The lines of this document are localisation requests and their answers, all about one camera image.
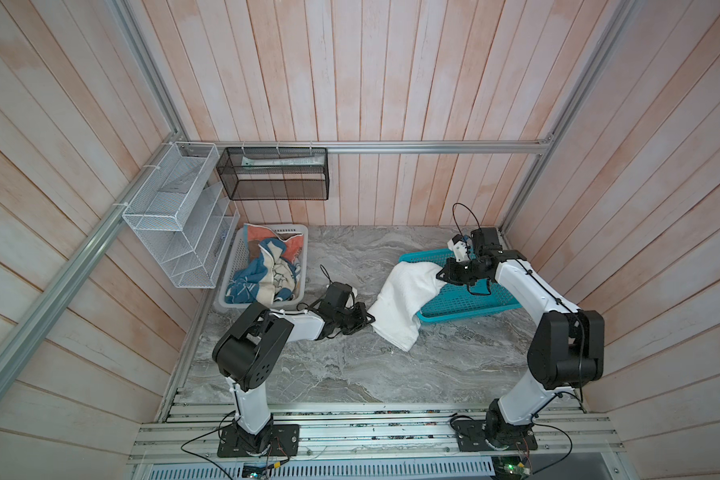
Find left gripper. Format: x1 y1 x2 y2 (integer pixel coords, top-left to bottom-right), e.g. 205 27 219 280
334 301 376 334

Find teal plastic basket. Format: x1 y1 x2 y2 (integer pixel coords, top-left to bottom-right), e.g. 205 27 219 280
417 280 521 323

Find white towel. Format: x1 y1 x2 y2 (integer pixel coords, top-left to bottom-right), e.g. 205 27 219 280
369 262 445 352

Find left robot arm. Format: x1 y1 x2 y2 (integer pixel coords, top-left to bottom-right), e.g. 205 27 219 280
212 282 376 452

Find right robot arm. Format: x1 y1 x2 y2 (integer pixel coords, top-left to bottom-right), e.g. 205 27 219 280
436 227 605 449

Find blue patterned towel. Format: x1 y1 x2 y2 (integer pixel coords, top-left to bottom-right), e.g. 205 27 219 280
224 238 301 306

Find red orange towel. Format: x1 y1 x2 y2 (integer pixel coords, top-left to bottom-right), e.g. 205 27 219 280
245 224 306 263

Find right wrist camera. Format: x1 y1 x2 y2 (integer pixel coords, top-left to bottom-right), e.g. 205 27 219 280
447 234 470 263

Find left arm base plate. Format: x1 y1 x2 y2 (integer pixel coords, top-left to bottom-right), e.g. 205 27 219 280
217 423 300 458

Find black wire mesh basket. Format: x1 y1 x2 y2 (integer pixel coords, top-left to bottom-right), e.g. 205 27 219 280
216 146 330 201

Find aluminium frame rail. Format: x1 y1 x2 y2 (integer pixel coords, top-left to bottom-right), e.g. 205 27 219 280
213 140 551 155

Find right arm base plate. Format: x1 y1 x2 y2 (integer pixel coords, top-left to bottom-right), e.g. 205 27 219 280
449 416 538 452

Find white wire mesh shelf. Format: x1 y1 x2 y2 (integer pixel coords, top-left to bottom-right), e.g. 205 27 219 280
123 142 239 289

